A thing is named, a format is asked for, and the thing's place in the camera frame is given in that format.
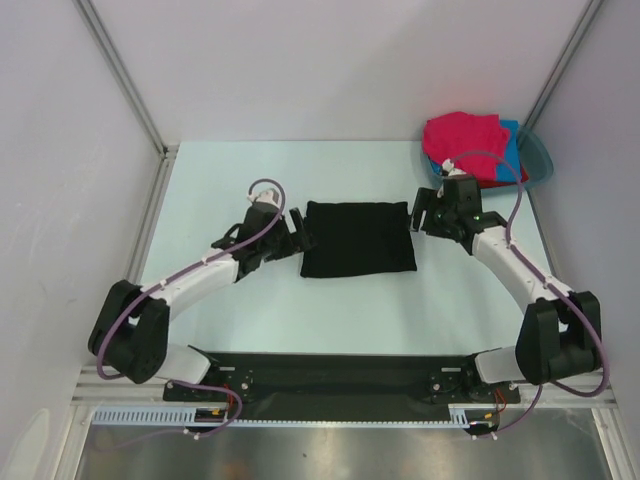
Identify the black t shirt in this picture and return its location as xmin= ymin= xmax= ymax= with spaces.
xmin=300 ymin=201 xmax=417 ymax=279

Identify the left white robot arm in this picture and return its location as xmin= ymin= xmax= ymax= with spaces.
xmin=88 ymin=201 xmax=313 ymax=400

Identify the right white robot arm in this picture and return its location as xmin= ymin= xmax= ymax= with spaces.
xmin=410 ymin=175 xmax=610 ymax=401

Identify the blue t shirt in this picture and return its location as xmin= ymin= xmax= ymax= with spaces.
xmin=422 ymin=112 xmax=521 ymax=188

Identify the pink t shirt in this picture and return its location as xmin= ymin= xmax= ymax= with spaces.
xmin=422 ymin=112 xmax=511 ymax=181

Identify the teal plastic basket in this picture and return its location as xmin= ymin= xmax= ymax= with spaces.
xmin=422 ymin=124 xmax=555 ymax=194

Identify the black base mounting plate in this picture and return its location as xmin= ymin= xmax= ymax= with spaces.
xmin=163 ymin=352 xmax=521 ymax=423

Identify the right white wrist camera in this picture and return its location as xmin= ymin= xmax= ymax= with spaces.
xmin=441 ymin=159 xmax=467 ymax=177

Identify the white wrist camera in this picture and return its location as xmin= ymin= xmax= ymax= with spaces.
xmin=248 ymin=188 xmax=281 ymax=209
xmin=441 ymin=159 xmax=467 ymax=177

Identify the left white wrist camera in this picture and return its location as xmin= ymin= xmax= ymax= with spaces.
xmin=248 ymin=188 xmax=281 ymax=209

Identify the left white cable duct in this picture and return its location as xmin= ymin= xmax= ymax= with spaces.
xmin=92 ymin=406 xmax=228 ymax=427

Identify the white cable duct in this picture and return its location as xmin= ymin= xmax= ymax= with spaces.
xmin=449 ymin=404 xmax=501 ymax=435
xmin=92 ymin=406 xmax=228 ymax=427

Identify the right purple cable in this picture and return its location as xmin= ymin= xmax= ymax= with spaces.
xmin=442 ymin=149 xmax=612 ymax=441

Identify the right white cable duct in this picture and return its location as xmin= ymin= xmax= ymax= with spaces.
xmin=449 ymin=404 xmax=501 ymax=435

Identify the aluminium front rail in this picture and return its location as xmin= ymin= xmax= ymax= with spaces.
xmin=69 ymin=365 xmax=619 ymax=411

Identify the right aluminium frame post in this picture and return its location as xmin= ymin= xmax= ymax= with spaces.
xmin=524 ymin=0 xmax=608 ymax=129

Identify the aluminium frame post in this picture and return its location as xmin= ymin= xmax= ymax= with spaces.
xmin=524 ymin=0 xmax=608 ymax=129
xmin=73 ymin=0 xmax=169 ymax=156

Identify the left aluminium frame post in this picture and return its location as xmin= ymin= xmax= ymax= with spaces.
xmin=73 ymin=0 xmax=169 ymax=156

